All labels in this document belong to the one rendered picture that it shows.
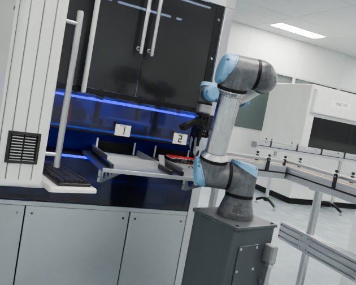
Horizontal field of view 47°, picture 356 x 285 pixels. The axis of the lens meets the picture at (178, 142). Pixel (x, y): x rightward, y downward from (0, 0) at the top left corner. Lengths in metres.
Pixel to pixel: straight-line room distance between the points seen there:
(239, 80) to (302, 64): 7.27
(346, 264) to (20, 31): 2.03
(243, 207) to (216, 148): 0.27
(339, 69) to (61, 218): 7.91
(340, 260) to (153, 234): 1.08
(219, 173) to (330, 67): 7.76
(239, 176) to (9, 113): 0.89
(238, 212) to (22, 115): 0.90
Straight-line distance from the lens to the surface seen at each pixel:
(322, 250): 2.69
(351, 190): 2.51
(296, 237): 2.85
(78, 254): 2.33
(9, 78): 1.56
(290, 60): 8.57
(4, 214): 2.21
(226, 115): 1.55
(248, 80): 1.53
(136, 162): 1.97
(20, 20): 1.57
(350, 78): 9.66
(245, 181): 1.66
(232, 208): 1.67
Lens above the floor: 1.18
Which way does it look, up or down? 5 degrees down
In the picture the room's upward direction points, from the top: 10 degrees clockwise
